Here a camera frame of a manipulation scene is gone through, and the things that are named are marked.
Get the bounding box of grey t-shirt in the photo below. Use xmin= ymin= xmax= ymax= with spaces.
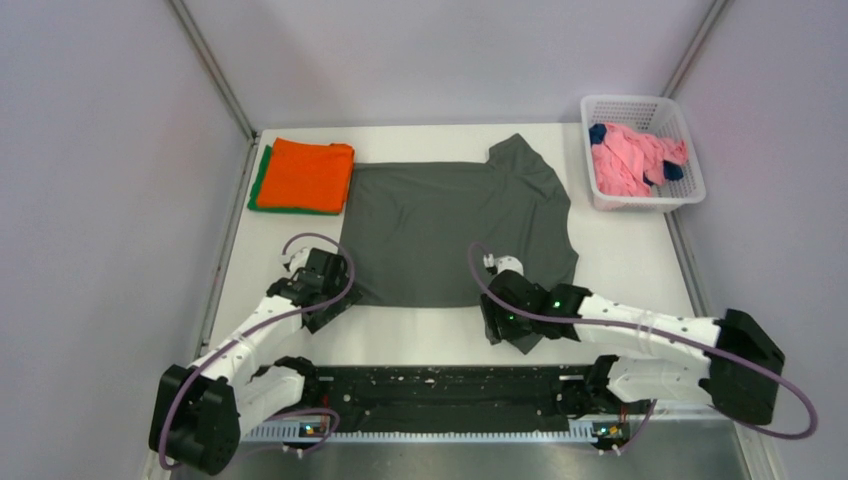
xmin=337 ymin=133 xmax=580 ymax=355

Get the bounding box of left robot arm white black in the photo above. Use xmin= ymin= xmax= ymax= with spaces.
xmin=148 ymin=247 xmax=361 ymax=475

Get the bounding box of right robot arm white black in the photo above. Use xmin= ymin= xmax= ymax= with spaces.
xmin=480 ymin=267 xmax=785 ymax=426

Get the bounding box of folded green t-shirt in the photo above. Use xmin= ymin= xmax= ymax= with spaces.
xmin=247 ymin=146 xmax=336 ymax=216

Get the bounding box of folded orange t-shirt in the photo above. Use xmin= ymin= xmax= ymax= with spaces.
xmin=258 ymin=138 xmax=355 ymax=215

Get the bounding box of pink crumpled t-shirt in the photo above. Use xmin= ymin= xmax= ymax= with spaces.
xmin=589 ymin=121 xmax=689 ymax=197

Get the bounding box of white plastic laundry basket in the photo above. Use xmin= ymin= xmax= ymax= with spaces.
xmin=580 ymin=94 xmax=706 ymax=213

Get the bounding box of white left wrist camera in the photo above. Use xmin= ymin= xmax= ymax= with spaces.
xmin=283 ymin=247 xmax=311 ymax=274

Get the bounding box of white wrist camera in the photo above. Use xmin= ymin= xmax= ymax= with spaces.
xmin=483 ymin=254 xmax=524 ymax=276
xmin=283 ymin=247 xmax=311 ymax=274

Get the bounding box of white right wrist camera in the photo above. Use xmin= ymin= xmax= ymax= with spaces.
xmin=483 ymin=254 xmax=524 ymax=276

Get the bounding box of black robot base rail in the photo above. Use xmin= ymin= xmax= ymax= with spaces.
xmin=198 ymin=362 xmax=664 ymax=435

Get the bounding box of white slotted cable duct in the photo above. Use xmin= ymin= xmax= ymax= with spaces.
xmin=243 ymin=419 xmax=631 ymax=445

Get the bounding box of aluminium frame post left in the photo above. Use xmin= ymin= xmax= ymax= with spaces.
xmin=165 ymin=0 xmax=256 ymax=140

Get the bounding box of aluminium frame post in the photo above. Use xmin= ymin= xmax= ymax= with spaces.
xmin=661 ymin=0 xmax=734 ymax=98
xmin=165 ymin=0 xmax=256 ymax=140

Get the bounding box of aluminium frame post right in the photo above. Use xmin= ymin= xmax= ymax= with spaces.
xmin=661 ymin=0 xmax=734 ymax=98

